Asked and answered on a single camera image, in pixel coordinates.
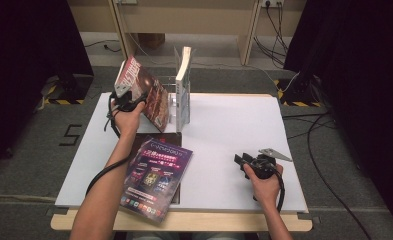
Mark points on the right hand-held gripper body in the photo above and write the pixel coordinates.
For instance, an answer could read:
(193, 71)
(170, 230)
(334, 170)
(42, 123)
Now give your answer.
(272, 153)

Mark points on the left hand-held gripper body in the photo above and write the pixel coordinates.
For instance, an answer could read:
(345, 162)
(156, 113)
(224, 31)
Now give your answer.
(123, 88)

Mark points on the red and purple magazine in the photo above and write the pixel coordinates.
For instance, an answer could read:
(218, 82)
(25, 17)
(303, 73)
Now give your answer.
(150, 90)

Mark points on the clear acrylic book rack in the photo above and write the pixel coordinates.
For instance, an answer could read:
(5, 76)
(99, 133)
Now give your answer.
(172, 106)

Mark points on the thick white colourful book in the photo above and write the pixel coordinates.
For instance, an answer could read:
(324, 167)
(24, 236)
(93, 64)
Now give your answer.
(184, 83)

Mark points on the black magazine with red cards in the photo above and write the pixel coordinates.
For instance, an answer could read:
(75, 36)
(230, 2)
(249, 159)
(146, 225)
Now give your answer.
(165, 138)

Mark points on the blue and purple magazine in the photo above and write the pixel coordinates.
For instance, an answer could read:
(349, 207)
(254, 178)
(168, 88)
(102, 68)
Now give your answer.
(157, 176)

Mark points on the person's left hand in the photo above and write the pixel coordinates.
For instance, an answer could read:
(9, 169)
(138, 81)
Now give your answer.
(127, 123)

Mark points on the person's right hand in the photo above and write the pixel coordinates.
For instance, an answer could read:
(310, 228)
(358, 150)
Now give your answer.
(267, 191)

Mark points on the black stand base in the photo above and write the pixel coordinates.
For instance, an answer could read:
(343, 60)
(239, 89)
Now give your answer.
(70, 86)
(300, 90)

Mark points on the brown cardboard box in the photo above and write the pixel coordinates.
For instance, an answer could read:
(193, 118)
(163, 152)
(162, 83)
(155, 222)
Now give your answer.
(150, 39)

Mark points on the beige wooden desk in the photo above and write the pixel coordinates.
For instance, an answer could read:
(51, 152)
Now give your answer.
(190, 16)

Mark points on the black curtain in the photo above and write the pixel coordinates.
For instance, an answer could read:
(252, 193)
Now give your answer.
(24, 66)
(367, 83)

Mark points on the white wall socket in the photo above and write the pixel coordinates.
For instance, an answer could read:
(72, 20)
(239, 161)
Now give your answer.
(272, 2)

